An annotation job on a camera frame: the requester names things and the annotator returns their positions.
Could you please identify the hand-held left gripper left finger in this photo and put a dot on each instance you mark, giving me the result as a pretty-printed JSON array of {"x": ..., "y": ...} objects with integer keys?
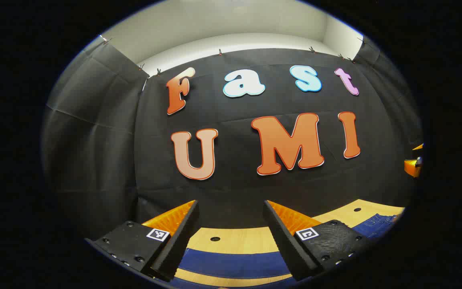
[{"x": 179, "y": 245}]

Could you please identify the blue denim jeans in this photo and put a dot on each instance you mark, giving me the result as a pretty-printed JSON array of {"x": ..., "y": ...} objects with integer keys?
[{"x": 231, "y": 263}]

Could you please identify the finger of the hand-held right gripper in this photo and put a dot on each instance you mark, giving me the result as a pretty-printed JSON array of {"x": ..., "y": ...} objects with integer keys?
[{"x": 412, "y": 167}]

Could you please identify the black backdrop cloth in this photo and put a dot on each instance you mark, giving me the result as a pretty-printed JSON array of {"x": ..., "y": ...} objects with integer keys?
[{"x": 235, "y": 184}]

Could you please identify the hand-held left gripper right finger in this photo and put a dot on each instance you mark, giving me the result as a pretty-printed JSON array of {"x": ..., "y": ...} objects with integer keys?
[{"x": 285, "y": 245}]

